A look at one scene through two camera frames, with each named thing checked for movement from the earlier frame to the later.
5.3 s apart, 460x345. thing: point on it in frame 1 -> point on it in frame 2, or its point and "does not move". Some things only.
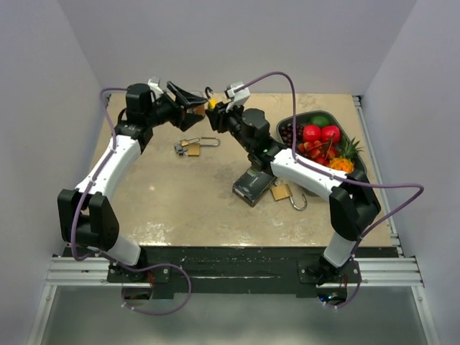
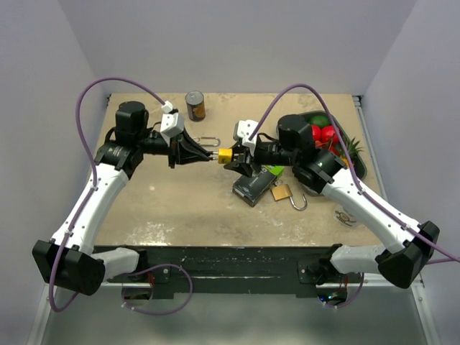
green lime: (320, 121) does not move
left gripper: (183, 99) -> (173, 150)
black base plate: (236, 270) does not move
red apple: (312, 133) does not move
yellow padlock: (213, 102) -> (225, 155)
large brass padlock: (283, 192) does not move
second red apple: (327, 132) does not move
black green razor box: (251, 185) does not move
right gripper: (223, 115) -> (244, 167)
